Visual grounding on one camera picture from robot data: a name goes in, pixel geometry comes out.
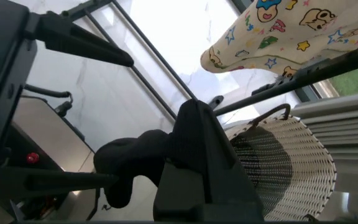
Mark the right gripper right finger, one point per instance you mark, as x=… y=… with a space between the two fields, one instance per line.
x=228 y=174

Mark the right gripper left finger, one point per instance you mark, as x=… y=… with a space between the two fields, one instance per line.
x=179 y=193

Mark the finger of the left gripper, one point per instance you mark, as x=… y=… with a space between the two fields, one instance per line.
x=89 y=46
x=57 y=182

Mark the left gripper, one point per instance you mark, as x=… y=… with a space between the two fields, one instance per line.
x=2 y=77

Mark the black garment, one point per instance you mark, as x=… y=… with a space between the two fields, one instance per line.
x=141 y=152

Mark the cream printed garment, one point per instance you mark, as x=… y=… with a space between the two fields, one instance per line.
x=291 y=37

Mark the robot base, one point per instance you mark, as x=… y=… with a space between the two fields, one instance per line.
x=51 y=133

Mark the white laundry basket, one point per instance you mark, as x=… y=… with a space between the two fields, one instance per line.
x=306 y=161

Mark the black clothes rack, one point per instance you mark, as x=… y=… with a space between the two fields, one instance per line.
x=322 y=72

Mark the beige curtain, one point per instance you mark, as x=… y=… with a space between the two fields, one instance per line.
x=346 y=130

